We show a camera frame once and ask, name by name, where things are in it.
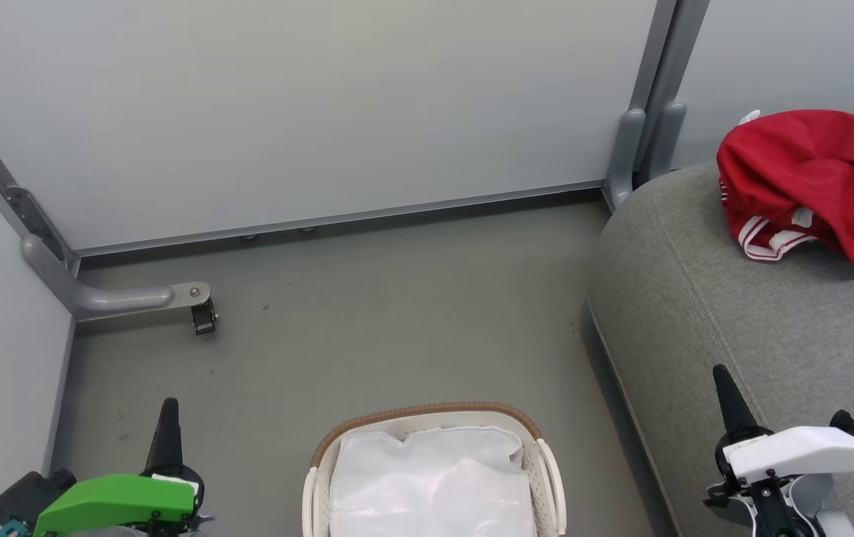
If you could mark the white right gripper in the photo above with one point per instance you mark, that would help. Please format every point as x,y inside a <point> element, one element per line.
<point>799,455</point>

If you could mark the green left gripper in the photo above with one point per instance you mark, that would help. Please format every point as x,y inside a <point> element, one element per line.
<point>113,500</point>

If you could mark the red garment white stripes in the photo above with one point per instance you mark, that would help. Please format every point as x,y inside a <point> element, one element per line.
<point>785,171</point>

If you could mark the white woven laundry basket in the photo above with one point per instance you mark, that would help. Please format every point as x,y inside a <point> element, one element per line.
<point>546,477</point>

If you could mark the grey fabric sofa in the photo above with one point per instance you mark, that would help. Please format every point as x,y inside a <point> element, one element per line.
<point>732,313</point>

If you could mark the grey partition foot with caster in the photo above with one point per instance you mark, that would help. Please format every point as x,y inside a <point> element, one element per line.
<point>113,298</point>

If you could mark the white plastic liner bag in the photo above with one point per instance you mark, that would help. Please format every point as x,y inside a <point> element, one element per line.
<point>434,485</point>

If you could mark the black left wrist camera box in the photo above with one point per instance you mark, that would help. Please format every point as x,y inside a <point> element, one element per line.
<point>31,496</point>

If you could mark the grey partition corner post foot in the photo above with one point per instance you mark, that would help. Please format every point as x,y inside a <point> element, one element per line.
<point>643,142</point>

